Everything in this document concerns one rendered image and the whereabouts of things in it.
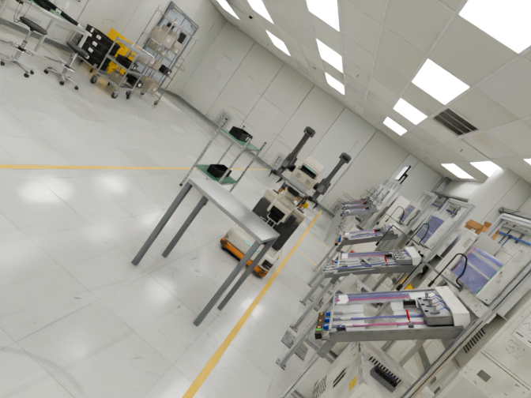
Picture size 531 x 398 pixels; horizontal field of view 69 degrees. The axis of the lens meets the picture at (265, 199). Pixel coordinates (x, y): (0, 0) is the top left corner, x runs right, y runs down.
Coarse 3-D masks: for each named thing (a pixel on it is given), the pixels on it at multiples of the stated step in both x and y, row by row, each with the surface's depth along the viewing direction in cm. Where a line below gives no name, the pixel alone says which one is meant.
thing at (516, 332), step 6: (528, 318) 199; (522, 324) 199; (528, 324) 199; (516, 330) 200; (522, 330) 199; (528, 330) 199; (516, 336) 200; (522, 336) 200; (528, 336) 199; (522, 342) 200; (528, 342) 199; (516, 384) 202
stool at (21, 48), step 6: (24, 18) 485; (30, 24) 478; (36, 24) 499; (30, 30) 493; (36, 30) 484; (42, 30) 491; (12, 42) 498; (24, 42) 496; (18, 48) 496; (24, 48) 512; (6, 54) 499; (12, 54) 518; (18, 54) 500; (30, 54) 499; (6, 60) 485; (12, 60) 495; (24, 66) 514; (30, 72) 524
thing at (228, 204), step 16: (208, 192) 277; (224, 192) 306; (176, 208) 285; (224, 208) 269; (240, 208) 294; (160, 224) 285; (240, 224) 266; (256, 224) 285; (176, 240) 327; (256, 240) 262; (272, 240) 302; (224, 288) 269; (208, 304) 273; (224, 304) 314
